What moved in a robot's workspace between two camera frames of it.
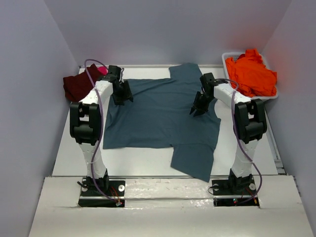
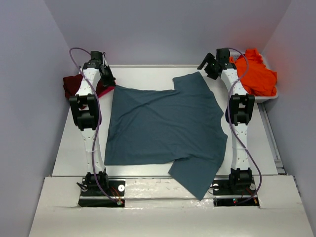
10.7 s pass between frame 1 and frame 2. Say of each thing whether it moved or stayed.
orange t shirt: stayed
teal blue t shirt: moved
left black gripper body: moved
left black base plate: stayed
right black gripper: moved
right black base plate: stayed
